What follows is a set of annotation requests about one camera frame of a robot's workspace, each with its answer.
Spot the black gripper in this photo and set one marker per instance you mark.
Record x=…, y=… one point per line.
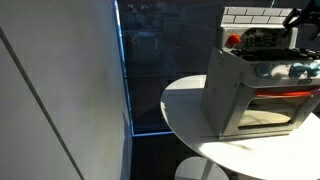
x=310, y=11

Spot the black stove button panel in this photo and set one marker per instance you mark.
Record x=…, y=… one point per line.
x=261, y=38

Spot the grey toy stove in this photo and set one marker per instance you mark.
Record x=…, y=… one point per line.
x=226, y=96

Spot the blue stove knob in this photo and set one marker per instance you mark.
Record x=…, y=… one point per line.
x=304, y=69
x=263, y=70

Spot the large red stove knob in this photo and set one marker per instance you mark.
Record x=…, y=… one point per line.
x=232, y=40

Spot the black burner grate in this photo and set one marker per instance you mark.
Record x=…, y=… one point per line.
x=303, y=53
x=256, y=53

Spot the oven door with window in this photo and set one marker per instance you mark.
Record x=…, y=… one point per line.
x=276, y=111

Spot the round white table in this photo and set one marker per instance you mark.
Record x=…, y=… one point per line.
x=266, y=156

